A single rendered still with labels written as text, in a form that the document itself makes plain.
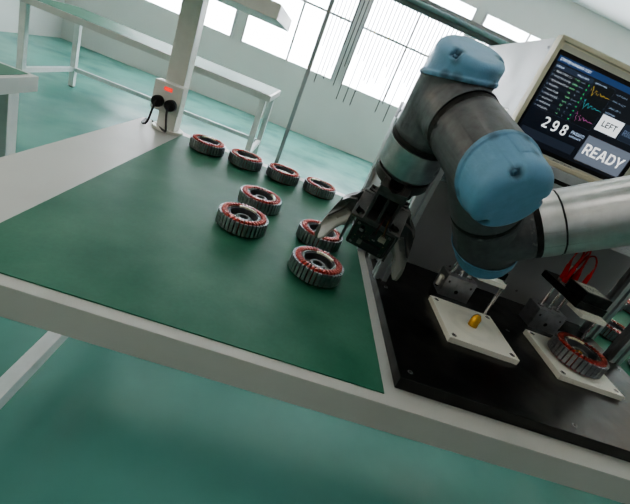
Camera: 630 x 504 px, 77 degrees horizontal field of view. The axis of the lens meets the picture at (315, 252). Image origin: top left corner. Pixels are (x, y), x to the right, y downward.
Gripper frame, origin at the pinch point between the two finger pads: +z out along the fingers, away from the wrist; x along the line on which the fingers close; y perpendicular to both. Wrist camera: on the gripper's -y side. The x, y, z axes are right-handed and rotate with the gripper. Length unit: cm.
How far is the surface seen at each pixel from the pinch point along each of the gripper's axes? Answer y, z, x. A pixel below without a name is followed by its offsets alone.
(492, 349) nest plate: -5.6, 10.3, 31.2
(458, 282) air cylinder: -22.9, 14.7, 23.8
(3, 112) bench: -28, 47, -121
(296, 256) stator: -3.7, 11.8, -10.0
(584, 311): -25, 7, 48
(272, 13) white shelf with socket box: -47, -11, -44
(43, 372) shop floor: 21, 90, -67
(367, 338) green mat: 6.5, 9.9, 8.6
